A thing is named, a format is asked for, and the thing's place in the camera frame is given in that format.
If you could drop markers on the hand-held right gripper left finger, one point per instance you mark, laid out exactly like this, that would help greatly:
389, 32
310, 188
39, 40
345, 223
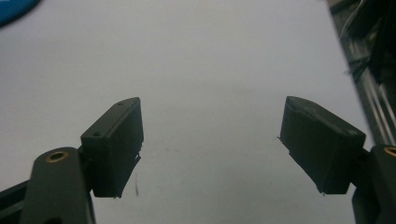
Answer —
113, 149

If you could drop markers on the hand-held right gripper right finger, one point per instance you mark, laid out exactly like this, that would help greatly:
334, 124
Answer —
320, 146

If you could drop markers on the blue round object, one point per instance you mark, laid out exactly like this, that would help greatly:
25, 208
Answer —
14, 9

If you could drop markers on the metal frame rail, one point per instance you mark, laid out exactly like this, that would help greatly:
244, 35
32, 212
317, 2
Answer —
365, 59

